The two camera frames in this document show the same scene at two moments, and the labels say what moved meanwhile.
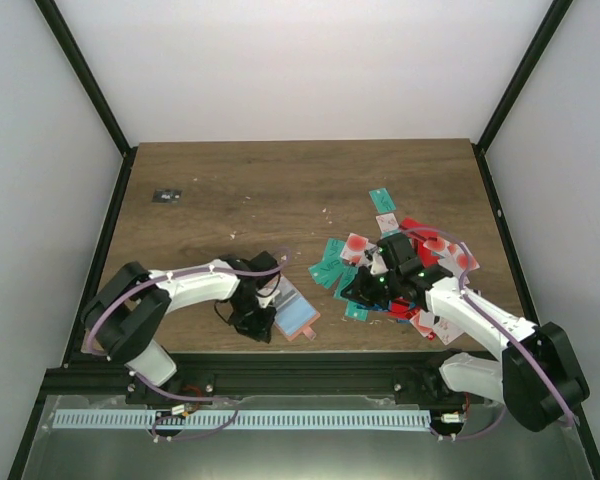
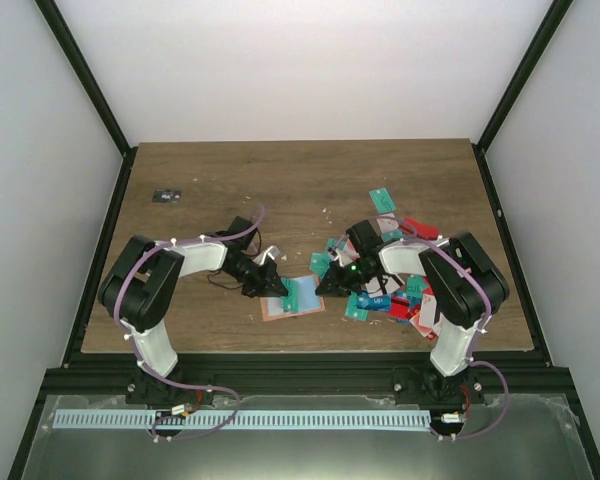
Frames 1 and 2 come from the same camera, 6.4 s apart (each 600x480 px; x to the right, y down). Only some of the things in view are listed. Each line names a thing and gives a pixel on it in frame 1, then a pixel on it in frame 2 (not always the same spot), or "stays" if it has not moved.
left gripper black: [258, 330] -> [264, 286]
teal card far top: [382, 201] stays
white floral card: [387, 222] stays
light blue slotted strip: [241, 419] stays
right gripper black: [360, 290] -> [337, 285]
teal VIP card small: [353, 311] -> [290, 303]
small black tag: [167, 195] stays
